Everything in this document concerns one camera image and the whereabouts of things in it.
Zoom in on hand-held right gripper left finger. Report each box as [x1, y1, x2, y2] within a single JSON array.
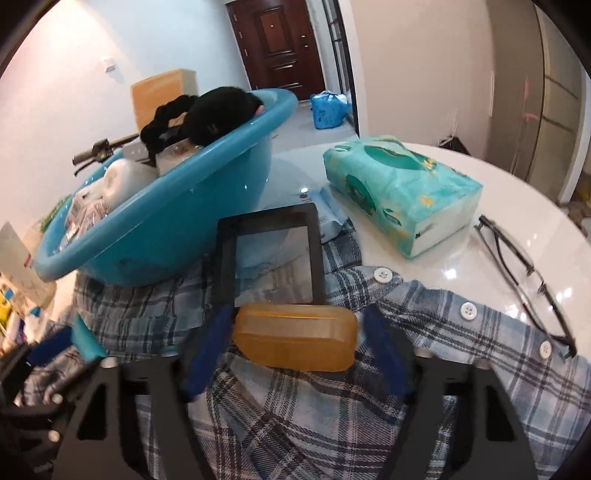
[[51, 305, 238, 480]]

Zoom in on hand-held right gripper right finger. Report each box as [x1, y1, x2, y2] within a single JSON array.
[[362, 305, 539, 480]]

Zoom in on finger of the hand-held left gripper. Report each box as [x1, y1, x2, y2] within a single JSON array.
[[0, 329, 72, 402], [0, 390, 81, 446]]

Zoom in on amber soap box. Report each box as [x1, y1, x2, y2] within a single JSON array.
[[232, 303, 358, 372]]

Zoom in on black framed clear case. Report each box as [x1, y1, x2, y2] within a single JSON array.
[[213, 202, 328, 311]]

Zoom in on blue plastic basin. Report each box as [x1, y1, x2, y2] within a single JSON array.
[[34, 89, 298, 287]]

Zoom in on blue wet wipes pack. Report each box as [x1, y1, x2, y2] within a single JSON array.
[[300, 187, 352, 243]]

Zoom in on teal tube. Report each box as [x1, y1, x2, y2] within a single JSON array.
[[71, 316, 108, 361]]

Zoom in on plaid shirt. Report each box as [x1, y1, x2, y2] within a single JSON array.
[[18, 217, 583, 480]]

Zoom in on red white medicine packs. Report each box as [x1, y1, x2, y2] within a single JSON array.
[[60, 191, 114, 245]]

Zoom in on black eyeglasses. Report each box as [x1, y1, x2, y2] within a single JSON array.
[[473, 215, 578, 358]]

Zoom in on green tissue pack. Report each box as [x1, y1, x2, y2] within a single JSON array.
[[322, 135, 483, 258]]

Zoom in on white plastic bottle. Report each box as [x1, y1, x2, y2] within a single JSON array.
[[102, 159, 158, 206]]

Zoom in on black cap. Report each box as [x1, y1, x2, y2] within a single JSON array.
[[185, 87, 263, 145]]

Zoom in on blue shopping bag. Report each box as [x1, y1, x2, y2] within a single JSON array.
[[310, 91, 354, 130]]

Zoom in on brown cardboard box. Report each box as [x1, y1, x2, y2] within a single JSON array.
[[130, 69, 199, 132]]

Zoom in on beige refrigerator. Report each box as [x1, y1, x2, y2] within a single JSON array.
[[489, 0, 591, 204]]

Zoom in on black framed glass door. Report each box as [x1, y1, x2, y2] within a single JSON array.
[[321, 0, 361, 134]]

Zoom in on brown entrance door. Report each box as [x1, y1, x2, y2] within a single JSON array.
[[225, 0, 328, 100]]

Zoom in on scooter handlebar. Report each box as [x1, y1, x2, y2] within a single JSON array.
[[72, 133, 141, 176]]

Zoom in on pink handled mop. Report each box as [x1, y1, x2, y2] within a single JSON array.
[[510, 74, 539, 174]]

